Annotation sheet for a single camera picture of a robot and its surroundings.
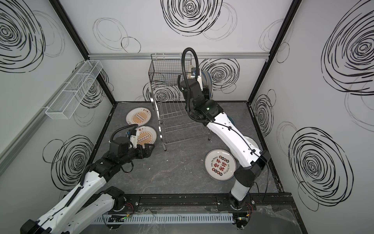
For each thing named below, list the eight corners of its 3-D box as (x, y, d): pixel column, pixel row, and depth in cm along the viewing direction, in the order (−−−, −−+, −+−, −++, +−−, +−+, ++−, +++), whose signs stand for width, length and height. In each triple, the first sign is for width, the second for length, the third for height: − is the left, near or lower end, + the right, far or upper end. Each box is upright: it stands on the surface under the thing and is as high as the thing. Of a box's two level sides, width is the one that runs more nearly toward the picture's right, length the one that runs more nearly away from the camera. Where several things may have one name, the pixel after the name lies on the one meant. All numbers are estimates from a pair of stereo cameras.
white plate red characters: (205, 180, 83) (205, 179, 81) (203, 150, 95) (203, 148, 93) (238, 180, 83) (239, 179, 81) (232, 150, 95) (233, 148, 93)
